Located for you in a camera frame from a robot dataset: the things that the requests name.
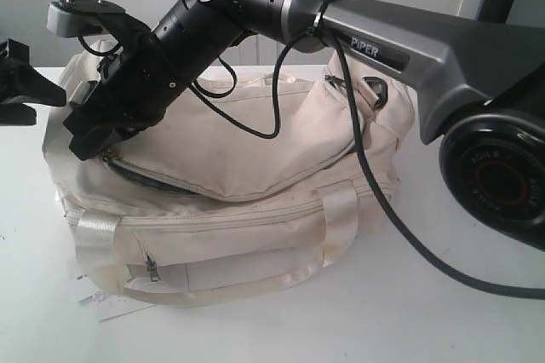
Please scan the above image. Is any white printed paper tag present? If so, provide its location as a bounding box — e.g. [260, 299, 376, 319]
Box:
[96, 297, 154, 322]

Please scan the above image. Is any cream fabric duffel bag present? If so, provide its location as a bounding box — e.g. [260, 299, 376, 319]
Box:
[42, 37, 418, 308]

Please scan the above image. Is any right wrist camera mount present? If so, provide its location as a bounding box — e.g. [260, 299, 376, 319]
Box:
[46, 0, 152, 57]

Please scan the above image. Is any white brand hang tag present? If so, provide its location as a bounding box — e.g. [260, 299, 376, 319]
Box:
[71, 272, 117, 303]

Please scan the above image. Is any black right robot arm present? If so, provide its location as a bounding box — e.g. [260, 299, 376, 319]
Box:
[60, 0, 544, 249]

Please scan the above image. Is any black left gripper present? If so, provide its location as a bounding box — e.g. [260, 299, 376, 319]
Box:
[1, 38, 66, 126]

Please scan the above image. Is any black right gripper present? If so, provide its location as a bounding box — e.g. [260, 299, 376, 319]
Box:
[63, 30, 200, 161]

